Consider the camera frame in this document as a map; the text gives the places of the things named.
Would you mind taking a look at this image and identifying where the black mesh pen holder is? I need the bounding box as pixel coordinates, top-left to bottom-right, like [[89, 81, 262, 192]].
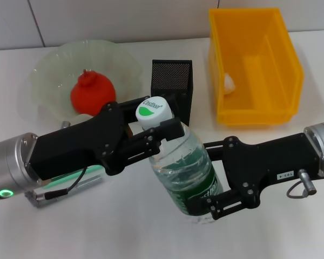
[[150, 59, 194, 126]]

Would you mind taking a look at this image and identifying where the clear green-label water bottle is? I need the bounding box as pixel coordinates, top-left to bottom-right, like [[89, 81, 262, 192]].
[[136, 96, 225, 224]]

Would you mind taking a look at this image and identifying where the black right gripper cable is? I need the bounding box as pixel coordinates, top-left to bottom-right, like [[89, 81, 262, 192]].
[[286, 169, 318, 200]]

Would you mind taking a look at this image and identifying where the white paper ball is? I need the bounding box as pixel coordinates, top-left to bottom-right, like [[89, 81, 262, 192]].
[[223, 72, 237, 96]]

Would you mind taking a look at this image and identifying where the green utility knife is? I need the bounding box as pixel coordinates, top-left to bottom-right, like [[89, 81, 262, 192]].
[[43, 164, 103, 189]]

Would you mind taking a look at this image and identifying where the red pomegranate toy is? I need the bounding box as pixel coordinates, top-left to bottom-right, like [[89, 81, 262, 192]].
[[70, 69, 117, 117]]

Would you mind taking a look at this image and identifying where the yellow plastic bin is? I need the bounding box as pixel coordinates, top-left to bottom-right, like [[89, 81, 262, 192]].
[[208, 7, 305, 127]]

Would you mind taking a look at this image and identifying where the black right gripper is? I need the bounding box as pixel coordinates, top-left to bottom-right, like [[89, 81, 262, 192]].
[[187, 133, 321, 221]]

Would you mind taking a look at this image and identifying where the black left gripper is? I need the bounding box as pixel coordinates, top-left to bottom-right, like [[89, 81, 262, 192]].
[[24, 94, 152, 181]]

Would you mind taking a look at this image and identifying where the green glass fruit plate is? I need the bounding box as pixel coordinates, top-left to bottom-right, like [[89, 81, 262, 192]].
[[29, 39, 144, 125]]

